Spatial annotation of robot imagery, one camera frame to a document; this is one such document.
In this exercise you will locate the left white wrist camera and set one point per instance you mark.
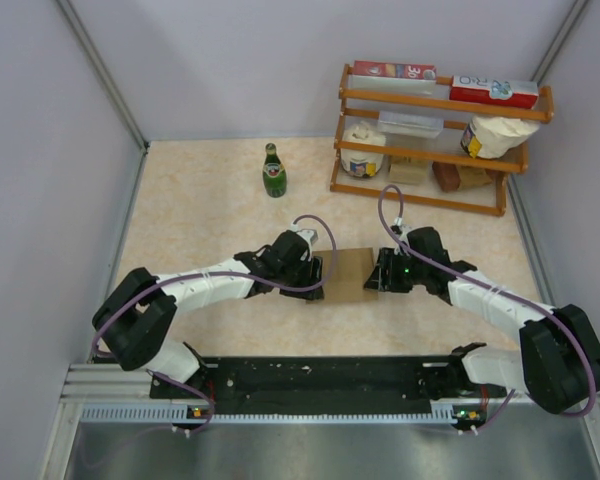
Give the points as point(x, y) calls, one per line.
point(310, 236)

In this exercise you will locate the crumpled brown paper bag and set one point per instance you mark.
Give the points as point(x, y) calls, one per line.
point(473, 177)

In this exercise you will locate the red white box right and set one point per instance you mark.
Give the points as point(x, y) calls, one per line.
point(490, 91)

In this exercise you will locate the right aluminium frame post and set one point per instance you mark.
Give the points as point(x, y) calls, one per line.
point(568, 26)

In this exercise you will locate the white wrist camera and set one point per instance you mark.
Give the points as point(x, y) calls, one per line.
point(402, 230)
point(310, 236)

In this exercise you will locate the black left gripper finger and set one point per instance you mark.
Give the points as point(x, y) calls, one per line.
point(316, 294)
point(315, 268)

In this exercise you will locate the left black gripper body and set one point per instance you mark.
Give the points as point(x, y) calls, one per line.
point(298, 276)

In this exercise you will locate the white bag left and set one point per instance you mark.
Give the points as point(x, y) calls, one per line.
point(359, 163)

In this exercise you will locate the green glass bottle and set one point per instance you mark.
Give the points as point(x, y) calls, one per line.
point(274, 173)

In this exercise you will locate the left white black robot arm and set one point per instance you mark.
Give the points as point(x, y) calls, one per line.
point(135, 319)

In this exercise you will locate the wooden shelf rack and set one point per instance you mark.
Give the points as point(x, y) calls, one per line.
point(486, 200)

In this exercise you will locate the large white bag right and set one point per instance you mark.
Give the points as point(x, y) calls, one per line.
point(493, 137)

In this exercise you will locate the brown cardboard box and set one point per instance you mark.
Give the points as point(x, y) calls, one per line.
point(346, 284)

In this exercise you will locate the red foil box left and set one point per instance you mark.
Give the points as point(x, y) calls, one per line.
point(401, 71)

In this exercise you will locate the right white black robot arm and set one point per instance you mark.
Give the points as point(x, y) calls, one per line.
point(557, 362)

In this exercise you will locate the brown brick block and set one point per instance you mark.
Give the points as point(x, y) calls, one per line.
point(447, 176)

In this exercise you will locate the clear plastic container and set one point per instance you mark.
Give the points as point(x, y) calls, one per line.
point(409, 125)

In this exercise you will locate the aluminium corner frame post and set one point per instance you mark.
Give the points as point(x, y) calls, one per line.
point(101, 71)

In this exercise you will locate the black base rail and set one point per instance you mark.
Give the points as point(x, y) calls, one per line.
point(328, 385)

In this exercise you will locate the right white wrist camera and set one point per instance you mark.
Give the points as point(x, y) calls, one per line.
point(402, 230)

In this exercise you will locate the tan cardboard block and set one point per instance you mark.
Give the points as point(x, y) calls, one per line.
point(408, 170)

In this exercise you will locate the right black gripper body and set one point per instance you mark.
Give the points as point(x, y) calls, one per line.
point(406, 271)

